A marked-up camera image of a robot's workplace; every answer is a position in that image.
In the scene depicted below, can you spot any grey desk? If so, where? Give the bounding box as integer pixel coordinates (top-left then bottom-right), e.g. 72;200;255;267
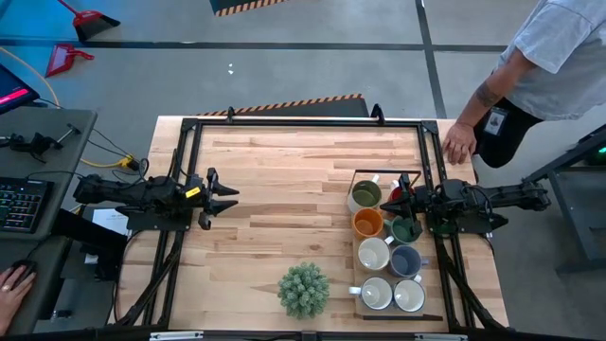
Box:
0;107;98;332

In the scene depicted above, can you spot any black computer mouse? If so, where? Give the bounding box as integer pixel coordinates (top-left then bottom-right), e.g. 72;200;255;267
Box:
9;258;38;285

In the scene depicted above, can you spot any white id badge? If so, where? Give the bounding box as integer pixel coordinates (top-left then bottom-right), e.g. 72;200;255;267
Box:
483;106;508;137

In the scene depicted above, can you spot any silver metal bracket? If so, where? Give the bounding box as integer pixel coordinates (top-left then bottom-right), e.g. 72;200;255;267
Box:
149;331;205;341
414;332;470;341

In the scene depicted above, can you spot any yellow cable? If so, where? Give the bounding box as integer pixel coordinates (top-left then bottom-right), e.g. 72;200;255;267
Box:
68;154;141;214
0;45;62;109

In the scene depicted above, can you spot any black backlit keyboard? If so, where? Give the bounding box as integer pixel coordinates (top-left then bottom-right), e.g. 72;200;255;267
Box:
0;177;48;234

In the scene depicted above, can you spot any white paper sheet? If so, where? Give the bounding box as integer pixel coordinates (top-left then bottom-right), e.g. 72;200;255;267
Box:
92;207;130;237

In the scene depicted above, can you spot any black aluminium table frame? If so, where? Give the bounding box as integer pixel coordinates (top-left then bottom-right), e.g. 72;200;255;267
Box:
108;104;510;332

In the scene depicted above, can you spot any black orange striped ramp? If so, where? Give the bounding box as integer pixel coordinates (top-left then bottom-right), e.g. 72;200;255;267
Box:
196;93;370;118
209;0;290;18

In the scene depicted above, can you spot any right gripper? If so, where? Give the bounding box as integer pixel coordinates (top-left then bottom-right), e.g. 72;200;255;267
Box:
380;172;432;238

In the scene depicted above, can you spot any wooden riser shelf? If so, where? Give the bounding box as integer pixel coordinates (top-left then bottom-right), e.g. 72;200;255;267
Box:
352;169;445;322

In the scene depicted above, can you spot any black desk clamp mount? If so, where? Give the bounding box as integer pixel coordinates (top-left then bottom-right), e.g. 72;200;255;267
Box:
0;123;81;165

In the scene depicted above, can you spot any red dustpan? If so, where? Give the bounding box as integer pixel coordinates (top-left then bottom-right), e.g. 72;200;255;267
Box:
45;43;96;79

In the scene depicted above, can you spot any red broom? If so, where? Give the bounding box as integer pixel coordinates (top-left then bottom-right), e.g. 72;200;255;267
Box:
56;0;122;42

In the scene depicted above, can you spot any plain white ceramic mug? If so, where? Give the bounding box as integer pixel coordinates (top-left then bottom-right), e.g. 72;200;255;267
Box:
348;276;394;312

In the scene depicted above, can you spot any lavender ceramic mug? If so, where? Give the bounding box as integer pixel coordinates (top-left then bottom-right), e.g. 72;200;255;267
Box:
388;244;431;279

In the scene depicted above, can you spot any person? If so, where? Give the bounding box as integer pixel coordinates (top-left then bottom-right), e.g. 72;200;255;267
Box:
441;0;606;170

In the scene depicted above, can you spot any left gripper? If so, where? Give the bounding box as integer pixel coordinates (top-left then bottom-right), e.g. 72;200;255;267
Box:
191;167;241;232

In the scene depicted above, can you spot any white mug blue floral print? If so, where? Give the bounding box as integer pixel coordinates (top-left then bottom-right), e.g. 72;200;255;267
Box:
392;274;427;314

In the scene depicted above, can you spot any green ceramic mug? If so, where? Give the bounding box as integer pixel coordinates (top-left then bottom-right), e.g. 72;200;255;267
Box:
383;215;423;246

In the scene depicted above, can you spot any succulent plant patterned grey pot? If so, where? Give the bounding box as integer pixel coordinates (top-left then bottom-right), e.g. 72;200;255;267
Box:
277;262;331;320

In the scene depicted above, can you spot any dark grey metal cart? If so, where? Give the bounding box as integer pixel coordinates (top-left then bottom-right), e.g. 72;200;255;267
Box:
523;123;606;276

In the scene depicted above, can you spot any black cable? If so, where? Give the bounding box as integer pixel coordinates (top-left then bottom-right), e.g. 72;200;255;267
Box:
165;149;190;184

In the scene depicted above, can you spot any black angled support beam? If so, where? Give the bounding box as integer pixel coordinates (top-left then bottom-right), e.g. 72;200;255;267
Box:
49;207;129;283

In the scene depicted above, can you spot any dark monitor screen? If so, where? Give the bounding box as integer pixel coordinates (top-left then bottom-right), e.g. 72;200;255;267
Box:
0;63;42;115

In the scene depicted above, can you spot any orange faceted mug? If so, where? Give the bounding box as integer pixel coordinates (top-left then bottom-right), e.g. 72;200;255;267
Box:
351;206;385;240

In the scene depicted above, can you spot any person's hand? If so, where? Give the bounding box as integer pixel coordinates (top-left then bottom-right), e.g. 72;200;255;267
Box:
0;265;38;336
441;121;478;166

